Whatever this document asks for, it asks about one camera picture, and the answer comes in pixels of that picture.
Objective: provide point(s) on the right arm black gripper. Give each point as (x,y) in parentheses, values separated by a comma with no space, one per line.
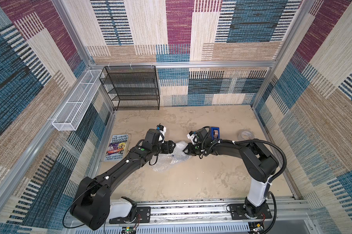
(190,148)

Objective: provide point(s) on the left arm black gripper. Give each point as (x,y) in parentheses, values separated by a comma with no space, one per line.
(168,146)

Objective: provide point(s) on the clear bubble wrap sheet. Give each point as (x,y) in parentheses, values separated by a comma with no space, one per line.
(167,161)

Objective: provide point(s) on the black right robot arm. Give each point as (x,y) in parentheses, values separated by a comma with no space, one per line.
(263,160)

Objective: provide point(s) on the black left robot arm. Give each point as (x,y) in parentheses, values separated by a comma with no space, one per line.
(92,204)

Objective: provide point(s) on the blue tape dispenser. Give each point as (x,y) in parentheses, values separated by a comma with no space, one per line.
(215,133)

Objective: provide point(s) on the clear packing tape roll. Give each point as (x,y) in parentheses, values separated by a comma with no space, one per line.
(245,135)

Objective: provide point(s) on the Treehouse paperback book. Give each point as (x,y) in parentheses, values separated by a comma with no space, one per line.
(116,147)

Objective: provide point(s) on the black mesh shelf rack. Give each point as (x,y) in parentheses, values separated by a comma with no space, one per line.
(131,87)

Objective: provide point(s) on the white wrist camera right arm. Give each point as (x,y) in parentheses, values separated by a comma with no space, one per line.
(199,136)

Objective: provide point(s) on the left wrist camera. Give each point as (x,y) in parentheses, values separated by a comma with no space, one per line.
(156,136)

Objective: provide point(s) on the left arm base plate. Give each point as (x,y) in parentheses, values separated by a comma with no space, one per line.
(140,213)

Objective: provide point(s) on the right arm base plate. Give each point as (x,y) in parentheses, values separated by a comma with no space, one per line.
(239,211)

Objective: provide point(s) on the white wire mesh basket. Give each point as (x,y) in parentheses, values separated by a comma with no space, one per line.
(73,111)

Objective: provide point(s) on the aluminium front rail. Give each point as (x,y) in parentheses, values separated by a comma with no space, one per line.
(211,216)

